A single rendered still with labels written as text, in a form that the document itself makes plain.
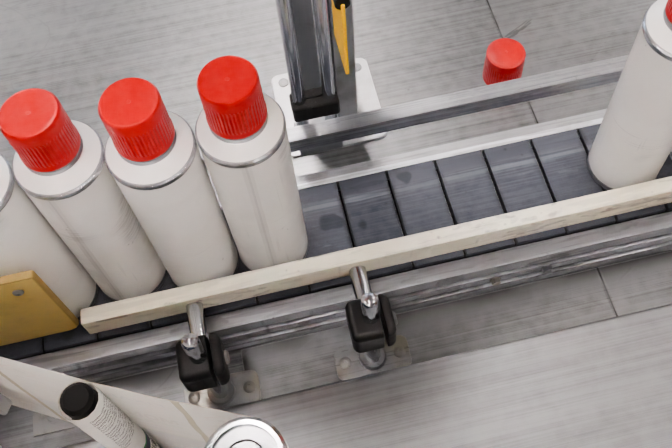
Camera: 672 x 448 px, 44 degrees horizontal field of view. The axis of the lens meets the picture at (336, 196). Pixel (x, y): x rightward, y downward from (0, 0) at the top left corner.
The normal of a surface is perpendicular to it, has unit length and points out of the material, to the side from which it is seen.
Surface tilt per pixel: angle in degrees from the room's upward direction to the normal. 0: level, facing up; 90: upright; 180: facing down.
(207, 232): 90
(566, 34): 0
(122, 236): 90
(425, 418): 0
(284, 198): 90
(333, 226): 0
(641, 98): 90
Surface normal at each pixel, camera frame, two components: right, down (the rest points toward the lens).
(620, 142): -0.69, 0.65
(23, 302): 0.22, 0.85
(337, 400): -0.05, -0.48
